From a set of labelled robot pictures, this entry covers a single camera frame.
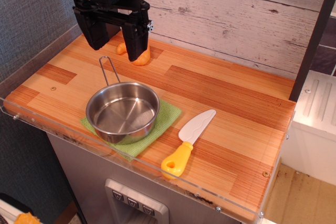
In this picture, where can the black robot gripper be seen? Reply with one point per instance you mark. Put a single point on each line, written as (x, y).
(132, 15)

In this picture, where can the stainless steel pot bowl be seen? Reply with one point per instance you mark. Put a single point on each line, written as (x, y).
(122, 112)

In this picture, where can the green cloth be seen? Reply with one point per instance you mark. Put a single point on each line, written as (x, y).
(168, 114)

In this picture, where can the orange toy croissant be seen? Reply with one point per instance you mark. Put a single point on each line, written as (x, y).
(143, 59)

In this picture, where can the clear acrylic left guard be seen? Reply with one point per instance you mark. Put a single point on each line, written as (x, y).
(39, 60)

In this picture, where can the clear acrylic guard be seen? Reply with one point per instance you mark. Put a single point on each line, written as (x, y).
(218, 203)
(39, 60)

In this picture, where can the clear acrylic front guard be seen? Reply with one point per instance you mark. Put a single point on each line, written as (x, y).
(218, 203)

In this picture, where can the grey toy fridge cabinet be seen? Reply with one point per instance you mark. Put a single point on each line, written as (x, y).
(87, 173)

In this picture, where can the silver dispenser button panel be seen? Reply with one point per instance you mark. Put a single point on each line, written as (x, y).
(134, 204)

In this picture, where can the orange object bottom left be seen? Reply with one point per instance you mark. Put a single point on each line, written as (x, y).
(26, 218)

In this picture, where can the white toy sink unit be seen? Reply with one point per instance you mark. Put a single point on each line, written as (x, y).
(309, 146)

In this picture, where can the toy knife yellow handle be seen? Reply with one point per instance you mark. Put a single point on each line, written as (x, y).
(173, 166)

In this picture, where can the dark right shelf post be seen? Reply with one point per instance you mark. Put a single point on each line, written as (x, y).
(315, 38)

